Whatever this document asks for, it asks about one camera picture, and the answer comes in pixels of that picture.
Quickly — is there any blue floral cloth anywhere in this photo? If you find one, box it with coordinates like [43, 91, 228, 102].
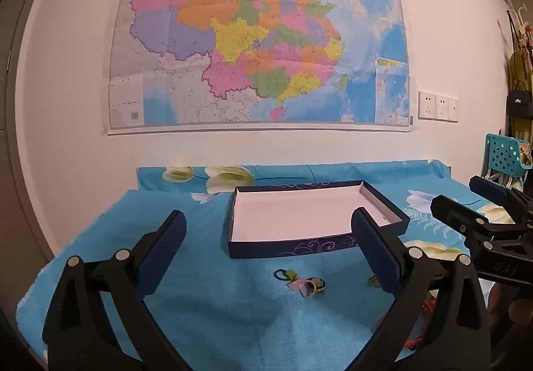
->
[17, 160, 533, 371]

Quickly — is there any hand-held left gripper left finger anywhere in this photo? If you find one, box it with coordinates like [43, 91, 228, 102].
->
[42, 210, 188, 371]

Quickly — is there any blue perforated plastic basket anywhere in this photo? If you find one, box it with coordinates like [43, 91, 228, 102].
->
[485, 133, 533, 178]

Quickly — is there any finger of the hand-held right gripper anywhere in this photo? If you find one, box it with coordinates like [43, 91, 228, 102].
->
[431, 195, 533, 240]
[469, 176, 533, 211]

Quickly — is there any colourful wall map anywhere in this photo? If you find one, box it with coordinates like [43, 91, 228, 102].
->
[107, 0, 416, 135]

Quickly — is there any black handbag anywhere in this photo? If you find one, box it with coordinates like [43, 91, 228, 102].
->
[506, 81, 533, 119]

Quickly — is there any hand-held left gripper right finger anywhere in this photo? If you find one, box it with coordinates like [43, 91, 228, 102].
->
[351, 207, 489, 371]

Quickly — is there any orange wrist watch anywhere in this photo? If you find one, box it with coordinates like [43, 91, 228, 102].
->
[406, 300, 436, 349]

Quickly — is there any hanging plush toy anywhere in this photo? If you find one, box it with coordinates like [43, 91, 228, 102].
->
[515, 21, 533, 63]

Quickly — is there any navy cardboard box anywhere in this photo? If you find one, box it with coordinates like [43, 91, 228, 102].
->
[227, 179, 411, 259]

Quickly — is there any pink clear ring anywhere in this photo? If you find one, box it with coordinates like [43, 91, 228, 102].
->
[289, 279, 315, 299]

